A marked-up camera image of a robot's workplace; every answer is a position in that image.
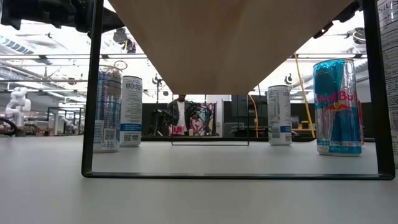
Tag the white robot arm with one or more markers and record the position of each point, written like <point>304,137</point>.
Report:
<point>18,105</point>

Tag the black partition panel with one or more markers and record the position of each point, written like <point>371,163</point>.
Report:
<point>147,112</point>
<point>368,118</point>
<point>297,113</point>

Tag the black ceiling device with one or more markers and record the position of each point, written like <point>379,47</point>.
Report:
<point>119,35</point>

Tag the blue silver Red Bull can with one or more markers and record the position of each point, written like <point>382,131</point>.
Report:
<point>337,124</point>
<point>109,109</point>

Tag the white Celsius can blue band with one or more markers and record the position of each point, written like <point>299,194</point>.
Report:
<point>132,109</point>
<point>279,115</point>

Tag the black background robot arm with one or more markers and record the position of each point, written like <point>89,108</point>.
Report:
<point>158,123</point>

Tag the person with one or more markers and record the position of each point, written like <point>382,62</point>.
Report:
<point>181,115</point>

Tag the wooden desk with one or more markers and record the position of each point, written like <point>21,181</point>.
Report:
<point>300,129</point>

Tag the black metal shelf frame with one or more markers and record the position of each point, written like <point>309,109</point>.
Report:
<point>233,176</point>

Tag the black cabinet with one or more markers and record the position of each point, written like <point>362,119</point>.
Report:
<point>239,105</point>

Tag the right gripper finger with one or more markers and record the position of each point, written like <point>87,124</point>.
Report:
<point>348,12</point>

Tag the grey chair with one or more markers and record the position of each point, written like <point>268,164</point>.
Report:
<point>233,129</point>

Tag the small white robot arm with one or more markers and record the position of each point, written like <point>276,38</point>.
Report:
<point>70,124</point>

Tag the colourful patchwork cloth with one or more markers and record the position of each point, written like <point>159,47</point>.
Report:
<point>203,121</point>

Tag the black table frame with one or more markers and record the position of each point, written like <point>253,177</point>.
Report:
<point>217,138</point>

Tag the light wooden shelf board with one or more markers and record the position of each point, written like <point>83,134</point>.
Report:
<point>214,46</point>

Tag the black tripod stand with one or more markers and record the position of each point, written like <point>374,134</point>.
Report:
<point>157,80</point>

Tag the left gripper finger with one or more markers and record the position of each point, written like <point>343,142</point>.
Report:
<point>82,15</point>

